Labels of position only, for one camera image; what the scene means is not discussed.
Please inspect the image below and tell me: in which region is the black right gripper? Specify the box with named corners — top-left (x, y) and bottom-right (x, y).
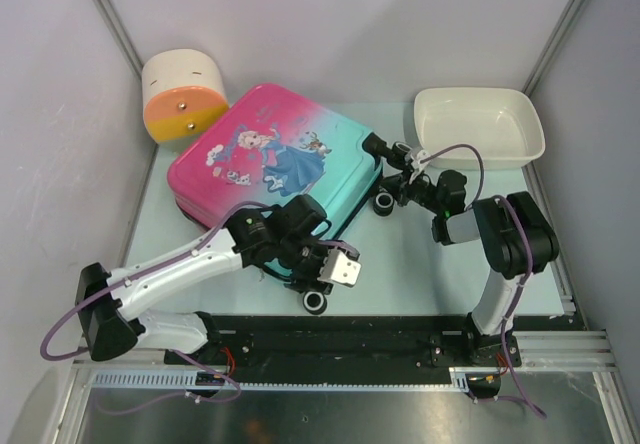
top-left (379, 165), bottom-right (445, 215)

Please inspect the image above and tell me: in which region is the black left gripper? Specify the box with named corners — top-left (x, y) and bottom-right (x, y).
top-left (277, 233), bottom-right (345, 295)

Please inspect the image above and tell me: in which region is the pink and teal kids suitcase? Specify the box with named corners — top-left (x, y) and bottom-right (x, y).
top-left (167, 84), bottom-right (408, 260)

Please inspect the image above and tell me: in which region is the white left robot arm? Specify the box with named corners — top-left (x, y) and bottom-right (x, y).
top-left (76, 195), bottom-right (359, 364)

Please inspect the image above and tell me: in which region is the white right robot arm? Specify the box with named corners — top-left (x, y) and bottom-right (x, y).
top-left (373, 170), bottom-right (559, 365)

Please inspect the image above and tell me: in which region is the white rectangular plastic basin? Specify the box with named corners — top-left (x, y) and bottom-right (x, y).
top-left (413, 87), bottom-right (546, 170)

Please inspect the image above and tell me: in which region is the cream and orange drawer box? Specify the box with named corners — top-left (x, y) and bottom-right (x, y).
top-left (141, 48), bottom-right (229, 146)

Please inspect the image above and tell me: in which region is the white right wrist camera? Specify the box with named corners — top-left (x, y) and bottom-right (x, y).
top-left (405, 147), bottom-right (430, 175)

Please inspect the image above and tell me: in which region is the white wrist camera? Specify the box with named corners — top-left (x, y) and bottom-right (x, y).
top-left (318, 248), bottom-right (361, 287)
top-left (405, 147), bottom-right (430, 175)

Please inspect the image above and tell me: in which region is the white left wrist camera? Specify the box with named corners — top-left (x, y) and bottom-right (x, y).
top-left (318, 248), bottom-right (361, 287)

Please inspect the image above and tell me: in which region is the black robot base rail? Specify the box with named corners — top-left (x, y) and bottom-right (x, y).
top-left (163, 314), bottom-right (586, 371)

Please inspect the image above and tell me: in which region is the white slotted cable duct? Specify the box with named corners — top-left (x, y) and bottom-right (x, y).
top-left (91, 368), bottom-right (501, 393)

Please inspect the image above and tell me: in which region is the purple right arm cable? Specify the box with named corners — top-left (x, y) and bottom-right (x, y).
top-left (424, 143), bottom-right (548, 420)

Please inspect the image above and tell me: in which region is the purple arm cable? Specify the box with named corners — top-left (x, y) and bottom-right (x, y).
top-left (424, 143), bottom-right (548, 420)
top-left (39, 220), bottom-right (361, 410)

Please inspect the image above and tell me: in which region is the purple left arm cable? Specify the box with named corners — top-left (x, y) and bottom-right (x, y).
top-left (39, 220), bottom-right (361, 410)

